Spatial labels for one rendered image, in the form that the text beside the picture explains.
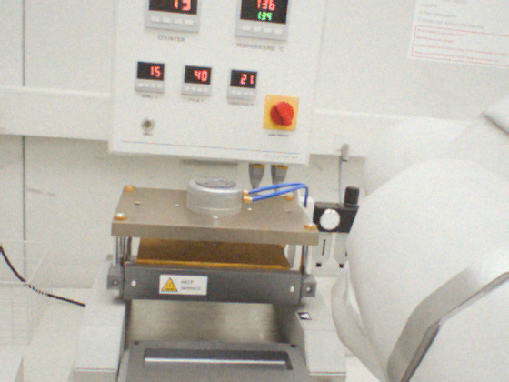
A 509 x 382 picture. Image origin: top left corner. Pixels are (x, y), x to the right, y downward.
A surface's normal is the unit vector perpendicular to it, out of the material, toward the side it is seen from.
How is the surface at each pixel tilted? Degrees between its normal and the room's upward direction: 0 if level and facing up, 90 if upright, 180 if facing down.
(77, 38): 90
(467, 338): 49
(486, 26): 90
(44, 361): 0
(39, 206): 90
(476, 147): 54
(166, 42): 90
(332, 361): 41
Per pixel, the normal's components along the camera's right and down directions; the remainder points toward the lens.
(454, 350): -0.92, -0.15
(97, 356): 0.15, -0.56
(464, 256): -0.63, -0.55
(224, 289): 0.12, 0.26
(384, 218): -0.76, -0.54
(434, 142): -0.27, -0.67
